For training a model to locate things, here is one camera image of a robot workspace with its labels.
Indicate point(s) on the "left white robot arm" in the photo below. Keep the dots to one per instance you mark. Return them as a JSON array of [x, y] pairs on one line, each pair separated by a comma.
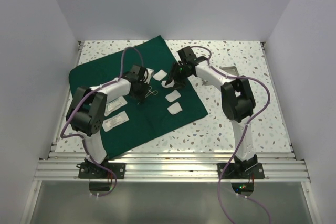
[[87, 110]]

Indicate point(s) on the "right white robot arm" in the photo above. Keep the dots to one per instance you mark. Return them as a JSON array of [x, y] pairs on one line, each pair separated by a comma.
[[238, 101]]

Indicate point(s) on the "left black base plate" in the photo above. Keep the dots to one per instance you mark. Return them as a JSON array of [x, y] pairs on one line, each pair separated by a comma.
[[88, 170]]

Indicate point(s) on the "lower white sterile packet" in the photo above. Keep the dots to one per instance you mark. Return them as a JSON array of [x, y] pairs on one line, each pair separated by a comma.
[[115, 121]]

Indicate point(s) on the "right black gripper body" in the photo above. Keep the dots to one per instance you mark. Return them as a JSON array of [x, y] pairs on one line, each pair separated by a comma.
[[179, 71]]

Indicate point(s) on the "aluminium rail frame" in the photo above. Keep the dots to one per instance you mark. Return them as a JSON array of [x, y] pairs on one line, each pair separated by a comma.
[[173, 179]]

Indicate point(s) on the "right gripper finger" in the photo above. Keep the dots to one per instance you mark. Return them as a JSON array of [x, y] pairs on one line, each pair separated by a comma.
[[170, 76], [179, 83]]

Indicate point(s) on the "upper white sterile packet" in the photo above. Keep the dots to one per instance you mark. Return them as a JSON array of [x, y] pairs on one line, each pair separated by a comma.
[[114, 105]]

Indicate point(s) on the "silver forceps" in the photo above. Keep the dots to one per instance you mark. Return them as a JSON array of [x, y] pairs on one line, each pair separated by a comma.
[[150, 92]]

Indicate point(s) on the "white gauze pad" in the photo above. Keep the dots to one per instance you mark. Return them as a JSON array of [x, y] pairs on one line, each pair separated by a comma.
[[165, 84], [171, 97], [159, 75], [175, 108]]

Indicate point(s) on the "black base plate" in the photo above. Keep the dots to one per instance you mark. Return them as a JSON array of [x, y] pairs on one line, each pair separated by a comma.
[[88, 170], [232, 172]]

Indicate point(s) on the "silver metal tray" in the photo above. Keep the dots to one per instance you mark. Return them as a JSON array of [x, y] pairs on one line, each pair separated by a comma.
[[231, 70]]

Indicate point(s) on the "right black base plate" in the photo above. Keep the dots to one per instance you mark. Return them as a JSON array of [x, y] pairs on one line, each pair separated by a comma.
[[232, 172]]

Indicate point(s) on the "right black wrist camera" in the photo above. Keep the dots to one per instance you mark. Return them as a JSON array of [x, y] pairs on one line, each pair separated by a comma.
[[186, 55]]

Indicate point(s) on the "white sterile packet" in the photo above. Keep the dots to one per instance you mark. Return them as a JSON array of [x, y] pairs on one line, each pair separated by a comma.
[[114, 105], [115, 121]]

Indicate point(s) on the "green surgical cloth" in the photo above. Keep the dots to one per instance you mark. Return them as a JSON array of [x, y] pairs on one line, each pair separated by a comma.
[[150, 124]]

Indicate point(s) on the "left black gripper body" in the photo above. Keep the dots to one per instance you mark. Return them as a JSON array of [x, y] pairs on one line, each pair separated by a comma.
[[142, 91]]

